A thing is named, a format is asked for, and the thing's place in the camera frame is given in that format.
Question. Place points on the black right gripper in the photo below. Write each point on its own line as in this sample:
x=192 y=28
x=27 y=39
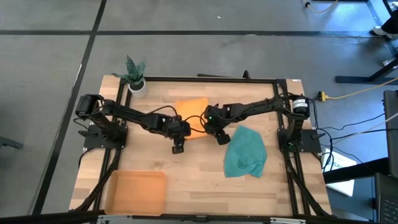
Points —
x=216 y=119

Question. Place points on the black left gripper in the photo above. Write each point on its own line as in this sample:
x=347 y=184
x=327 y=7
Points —
x=177 y=127

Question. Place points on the orange microfiber towel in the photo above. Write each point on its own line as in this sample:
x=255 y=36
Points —
x=192 y=109

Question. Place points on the teal microfiber towel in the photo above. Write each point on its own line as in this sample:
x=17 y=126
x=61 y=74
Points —
x=245 y=152

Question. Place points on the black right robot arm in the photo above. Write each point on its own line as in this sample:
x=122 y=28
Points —
x=261 y=107

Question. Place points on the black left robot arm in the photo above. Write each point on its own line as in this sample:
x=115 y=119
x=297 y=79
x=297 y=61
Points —
x=130 y=113

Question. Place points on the green plant in white pot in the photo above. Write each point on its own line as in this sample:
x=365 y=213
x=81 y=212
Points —
x=138 y=90

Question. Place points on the wooden tray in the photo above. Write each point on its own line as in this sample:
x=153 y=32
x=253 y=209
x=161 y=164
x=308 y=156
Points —
x=135 y=193

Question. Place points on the white cardboard box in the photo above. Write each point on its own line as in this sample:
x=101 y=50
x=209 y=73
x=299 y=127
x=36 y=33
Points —
x=342 y=188

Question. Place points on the black table beam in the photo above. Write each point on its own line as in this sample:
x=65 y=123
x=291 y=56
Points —
x=354 y=171

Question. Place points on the grey furniture foot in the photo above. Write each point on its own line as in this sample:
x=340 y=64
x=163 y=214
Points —
x=9 y=143

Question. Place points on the dark monitor panel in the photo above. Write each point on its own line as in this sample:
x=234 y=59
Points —
x=391 y=133

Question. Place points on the black laptop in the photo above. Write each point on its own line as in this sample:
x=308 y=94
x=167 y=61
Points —
x=385 y=193

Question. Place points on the person's shoe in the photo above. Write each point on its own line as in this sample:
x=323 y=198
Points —
x=382 y=31

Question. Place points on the person's leg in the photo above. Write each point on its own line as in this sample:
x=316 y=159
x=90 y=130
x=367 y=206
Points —
x=391 y=26

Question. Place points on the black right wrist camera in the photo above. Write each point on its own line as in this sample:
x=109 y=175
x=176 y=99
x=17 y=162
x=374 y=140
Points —
x=223 y=137

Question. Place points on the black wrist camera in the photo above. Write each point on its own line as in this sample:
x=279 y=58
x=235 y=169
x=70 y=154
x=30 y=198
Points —
x=178 y=147
x=223 y=137

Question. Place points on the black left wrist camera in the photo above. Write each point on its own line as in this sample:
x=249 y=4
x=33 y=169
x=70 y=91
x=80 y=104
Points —
x=178 y=147

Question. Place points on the black bracket with bar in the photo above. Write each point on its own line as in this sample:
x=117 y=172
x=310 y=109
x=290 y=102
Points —
x=246 y=74

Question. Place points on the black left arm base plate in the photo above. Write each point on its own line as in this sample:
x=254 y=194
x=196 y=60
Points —
x=91 y=142

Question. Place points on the black camera stand beam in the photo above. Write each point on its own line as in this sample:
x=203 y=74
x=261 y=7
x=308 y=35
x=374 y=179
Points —
x=199 y=218

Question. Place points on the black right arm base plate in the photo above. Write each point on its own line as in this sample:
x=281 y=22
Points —
x=312 y=143

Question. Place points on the black desk leg frame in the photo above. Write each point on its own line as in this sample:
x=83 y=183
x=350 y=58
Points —
x=351 y=79

